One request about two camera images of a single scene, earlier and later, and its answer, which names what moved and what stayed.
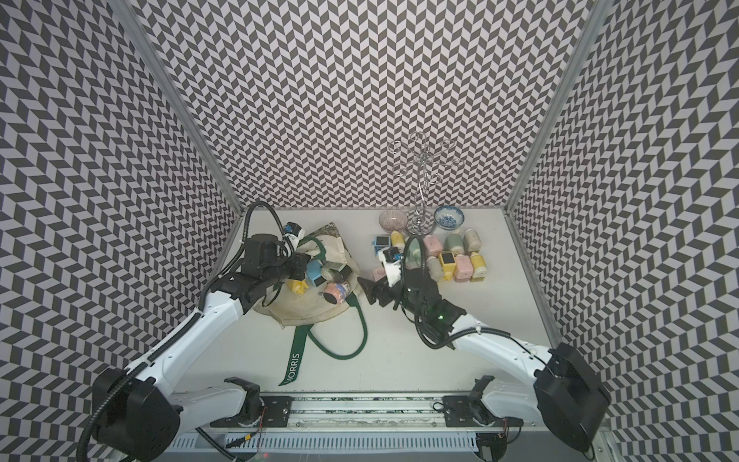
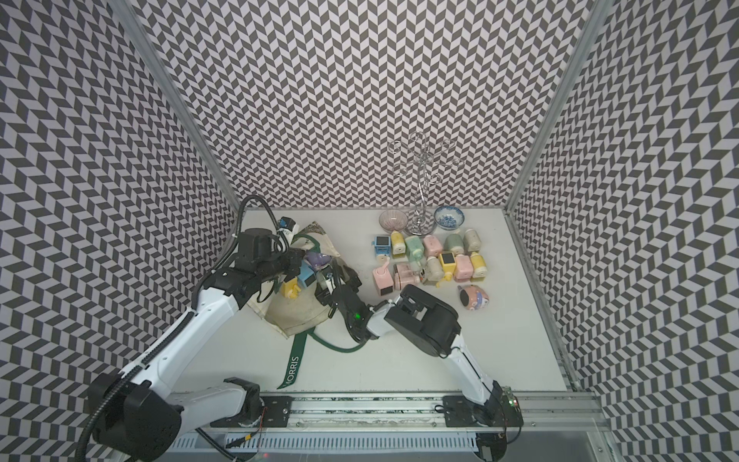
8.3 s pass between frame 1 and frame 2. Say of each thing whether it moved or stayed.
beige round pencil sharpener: stayed
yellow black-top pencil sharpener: stayed
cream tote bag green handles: moved
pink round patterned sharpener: moved
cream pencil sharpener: stayed
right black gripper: moved
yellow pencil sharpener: stayed
